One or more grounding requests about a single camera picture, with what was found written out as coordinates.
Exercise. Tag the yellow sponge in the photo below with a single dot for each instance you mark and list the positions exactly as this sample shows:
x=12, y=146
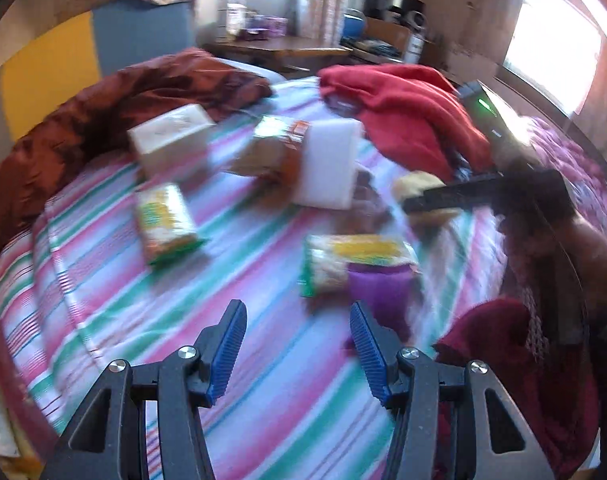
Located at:
x=418, y=185

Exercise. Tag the brown cardboard box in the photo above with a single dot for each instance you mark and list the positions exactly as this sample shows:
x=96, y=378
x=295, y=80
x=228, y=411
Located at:
x=388, y=37

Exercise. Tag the blue plastic container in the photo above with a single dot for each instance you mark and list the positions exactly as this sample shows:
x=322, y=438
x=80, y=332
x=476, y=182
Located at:
x=354, y=25

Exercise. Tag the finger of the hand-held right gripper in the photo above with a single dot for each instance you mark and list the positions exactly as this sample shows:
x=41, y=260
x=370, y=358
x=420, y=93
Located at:
x=448, y=197

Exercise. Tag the white desktop appliance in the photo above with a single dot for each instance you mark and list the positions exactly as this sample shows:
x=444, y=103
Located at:
x=238, y=17

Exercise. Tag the silver printed carton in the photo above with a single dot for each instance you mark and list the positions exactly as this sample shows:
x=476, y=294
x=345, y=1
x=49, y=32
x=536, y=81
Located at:
x=168, y=135

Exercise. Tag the black shelf appliances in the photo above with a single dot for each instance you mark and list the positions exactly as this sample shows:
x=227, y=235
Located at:
x=396, y=2

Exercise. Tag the maroon quilt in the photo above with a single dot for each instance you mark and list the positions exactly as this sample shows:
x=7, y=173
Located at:
x=83, y=120

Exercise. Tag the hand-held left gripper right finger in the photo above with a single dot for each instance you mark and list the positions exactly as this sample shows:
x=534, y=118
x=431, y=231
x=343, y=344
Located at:
x=368, y=350

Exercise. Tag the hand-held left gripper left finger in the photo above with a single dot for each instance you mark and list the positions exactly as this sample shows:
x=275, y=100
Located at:
x=228, y=345

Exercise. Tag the orange label snack packet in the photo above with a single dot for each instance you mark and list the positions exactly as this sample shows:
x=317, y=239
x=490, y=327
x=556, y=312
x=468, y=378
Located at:
x=273, y=150

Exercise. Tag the striped bed sheet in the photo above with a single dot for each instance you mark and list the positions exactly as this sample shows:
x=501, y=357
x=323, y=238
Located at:
x=263, y=260

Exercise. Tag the patterned curtain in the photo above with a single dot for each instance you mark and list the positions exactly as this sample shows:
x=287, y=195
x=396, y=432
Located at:
x=328, y=0

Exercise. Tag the pink floral blanket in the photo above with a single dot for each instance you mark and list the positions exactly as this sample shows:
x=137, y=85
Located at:
x=568, y=150

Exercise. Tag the grey yellow blue headboard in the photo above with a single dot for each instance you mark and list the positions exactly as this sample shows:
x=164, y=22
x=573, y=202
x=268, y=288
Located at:
x=48, y=60

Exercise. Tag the dark red clothing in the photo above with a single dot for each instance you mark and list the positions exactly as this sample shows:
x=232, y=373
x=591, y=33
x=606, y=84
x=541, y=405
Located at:
x=498, y=340

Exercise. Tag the wooden desk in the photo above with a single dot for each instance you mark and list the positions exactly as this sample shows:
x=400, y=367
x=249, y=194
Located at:
x=283, y=52

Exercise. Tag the purple cup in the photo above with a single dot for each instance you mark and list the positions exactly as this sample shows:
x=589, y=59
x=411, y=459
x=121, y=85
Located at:
x=378, y=295

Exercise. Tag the gold lined box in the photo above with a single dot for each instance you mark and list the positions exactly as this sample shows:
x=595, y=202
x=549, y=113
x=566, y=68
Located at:
x=8, y=400

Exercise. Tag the bright window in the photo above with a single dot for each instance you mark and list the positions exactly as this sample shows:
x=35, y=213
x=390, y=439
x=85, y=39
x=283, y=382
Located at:
x=553, y=35

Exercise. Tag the green yellow snack packet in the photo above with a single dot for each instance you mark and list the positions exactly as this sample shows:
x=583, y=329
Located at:
x=166, y=220
x=353, y=255

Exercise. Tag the white foam block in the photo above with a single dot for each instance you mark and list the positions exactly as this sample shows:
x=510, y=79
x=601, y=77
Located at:
x=328, y=165

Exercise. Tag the person's right forearm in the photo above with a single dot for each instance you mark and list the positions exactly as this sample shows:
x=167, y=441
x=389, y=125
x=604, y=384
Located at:
x=593, y=255

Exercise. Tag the red fleece garment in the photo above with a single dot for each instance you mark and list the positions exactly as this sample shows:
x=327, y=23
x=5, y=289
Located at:
x=408, y=105

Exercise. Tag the purple desktop box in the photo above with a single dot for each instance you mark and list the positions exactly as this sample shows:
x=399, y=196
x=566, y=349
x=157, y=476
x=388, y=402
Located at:
x=272, y=27

